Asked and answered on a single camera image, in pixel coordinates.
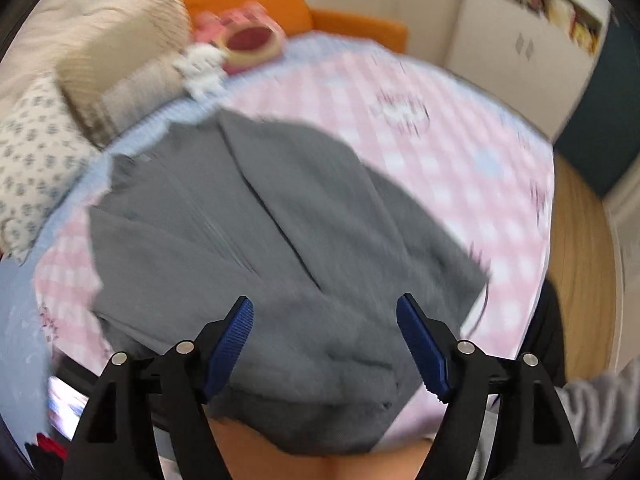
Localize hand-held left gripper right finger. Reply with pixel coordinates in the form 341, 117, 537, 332
396, 292, 583, 480

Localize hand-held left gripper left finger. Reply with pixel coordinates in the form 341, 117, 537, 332
60, 296, 255, 480

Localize grey sweater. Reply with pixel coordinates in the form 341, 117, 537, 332
87, 110, 493, 458

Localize pink checkered blanket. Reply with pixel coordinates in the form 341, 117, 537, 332
0, 30, 558, 461

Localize floral patterned pillow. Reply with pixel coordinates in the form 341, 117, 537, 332
0, 77, 101, 261

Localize white plush toy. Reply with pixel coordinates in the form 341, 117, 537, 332
172, 45, 227, 103

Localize dark teal door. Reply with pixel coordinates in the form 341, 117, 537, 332
554, 15, 640, 197

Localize beige striped pillow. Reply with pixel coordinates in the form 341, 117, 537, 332
57, 25, 193, 148

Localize white cabinet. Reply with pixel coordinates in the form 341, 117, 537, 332
444, 0, 613, 143

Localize pink plush toy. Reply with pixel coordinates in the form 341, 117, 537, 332
192, 2, 287, 76

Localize cream quilt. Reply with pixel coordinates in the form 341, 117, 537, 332
0, 0, 182, 121

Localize row of shelf items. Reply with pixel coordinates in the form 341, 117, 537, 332
474, 0, 601, 56

